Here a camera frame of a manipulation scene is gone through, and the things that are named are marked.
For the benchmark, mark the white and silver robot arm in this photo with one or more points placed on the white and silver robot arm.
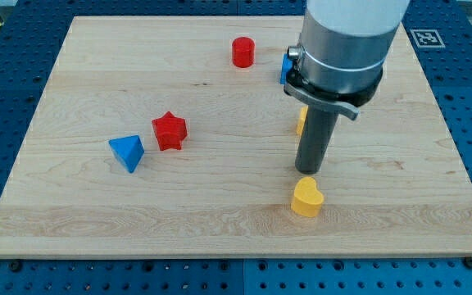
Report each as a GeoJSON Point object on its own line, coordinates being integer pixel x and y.
{"type": "Point", "coordinates": [338, 59]}

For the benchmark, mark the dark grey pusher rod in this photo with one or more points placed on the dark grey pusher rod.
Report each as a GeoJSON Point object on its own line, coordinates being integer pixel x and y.
{"type": "Point", "coordinates": [316, 134]}

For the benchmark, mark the yellow hexagon block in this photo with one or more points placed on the yellow hexagon block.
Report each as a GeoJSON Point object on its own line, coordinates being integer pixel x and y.
{"type": "Point", "coordinates": [301, 120]}

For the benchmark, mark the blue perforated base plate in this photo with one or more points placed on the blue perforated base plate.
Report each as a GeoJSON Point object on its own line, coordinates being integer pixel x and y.
{"type": "Point", "coordinates": [30, 40]}

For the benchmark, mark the yellow heart block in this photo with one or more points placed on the yellow heart block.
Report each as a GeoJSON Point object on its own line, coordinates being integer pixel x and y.
{"type": "Point", "coordinates": [307, 198]}

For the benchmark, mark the blue cube block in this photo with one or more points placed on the blue cube block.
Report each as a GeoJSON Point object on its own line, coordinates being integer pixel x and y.
{"type": "Point", "coordinates": [287, 65]}

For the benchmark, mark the white fiducial marker tag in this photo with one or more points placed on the white fiducial marker tag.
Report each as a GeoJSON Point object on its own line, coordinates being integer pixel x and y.
{"type": "Point", "coordinates": [427, 38]}

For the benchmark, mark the red cylinder block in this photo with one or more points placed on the red cylinder block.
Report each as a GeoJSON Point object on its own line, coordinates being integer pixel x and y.
{"type": "Point", "coordinates": [243, 52]}

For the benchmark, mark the red star block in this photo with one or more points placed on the red star block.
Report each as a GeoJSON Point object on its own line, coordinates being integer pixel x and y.
{"type": "Point", "coordinates": [170, 131]}

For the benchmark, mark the light wooden board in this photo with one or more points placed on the light wooden board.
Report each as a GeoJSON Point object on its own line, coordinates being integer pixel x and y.
{"type": "Point", "coordinates": [393, 181]}

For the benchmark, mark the blue triangle block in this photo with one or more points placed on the blue triangle block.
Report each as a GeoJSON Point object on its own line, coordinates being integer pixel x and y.
{"type": "Point", "coordinates": [128, 151]}

